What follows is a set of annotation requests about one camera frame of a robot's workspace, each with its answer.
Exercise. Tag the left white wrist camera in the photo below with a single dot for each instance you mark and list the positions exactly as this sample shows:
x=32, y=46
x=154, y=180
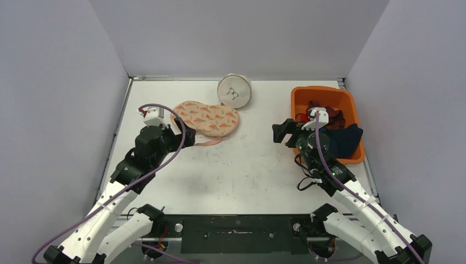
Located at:
x=154, y=116

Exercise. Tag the navy blue garment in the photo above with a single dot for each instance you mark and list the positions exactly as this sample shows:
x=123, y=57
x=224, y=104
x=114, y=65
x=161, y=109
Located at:
x=343, y=142

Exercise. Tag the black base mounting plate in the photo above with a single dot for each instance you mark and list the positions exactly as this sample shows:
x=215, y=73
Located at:
x=242, y=234

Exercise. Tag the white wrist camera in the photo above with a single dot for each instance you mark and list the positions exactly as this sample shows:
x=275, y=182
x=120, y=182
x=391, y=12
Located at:
x=154, y=116
x=318, y=117

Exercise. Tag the red black strappy garment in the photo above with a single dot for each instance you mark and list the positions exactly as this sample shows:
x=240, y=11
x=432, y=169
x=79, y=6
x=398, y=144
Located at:
x=302, y=118

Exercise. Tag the maroon garment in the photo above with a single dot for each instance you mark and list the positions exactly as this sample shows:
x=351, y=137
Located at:
x=336, y=118

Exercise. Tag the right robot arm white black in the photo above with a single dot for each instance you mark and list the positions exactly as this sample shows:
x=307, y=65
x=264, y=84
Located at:
x=374, y=233

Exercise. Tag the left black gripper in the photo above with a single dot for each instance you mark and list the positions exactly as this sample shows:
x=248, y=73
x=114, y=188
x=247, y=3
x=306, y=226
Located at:
x=177, y=138

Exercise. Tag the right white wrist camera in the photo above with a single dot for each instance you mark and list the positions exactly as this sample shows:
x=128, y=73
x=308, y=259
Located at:
x=318, y=117

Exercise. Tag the floral mesh laundry bag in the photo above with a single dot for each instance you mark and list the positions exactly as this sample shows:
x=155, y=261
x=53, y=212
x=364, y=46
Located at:
x=212, y=121

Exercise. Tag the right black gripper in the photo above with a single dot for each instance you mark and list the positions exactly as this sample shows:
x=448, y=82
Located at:
x=289, y=132

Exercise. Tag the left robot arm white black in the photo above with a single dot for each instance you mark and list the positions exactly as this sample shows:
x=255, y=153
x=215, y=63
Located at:
x=130, y=177

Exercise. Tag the round white mesh laundry bag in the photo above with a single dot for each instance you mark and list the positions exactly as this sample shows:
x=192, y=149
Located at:
x=234, y=90

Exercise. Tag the orange plastic bin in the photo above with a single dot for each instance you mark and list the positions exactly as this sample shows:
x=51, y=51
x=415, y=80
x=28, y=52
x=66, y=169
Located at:
x=335, y=98

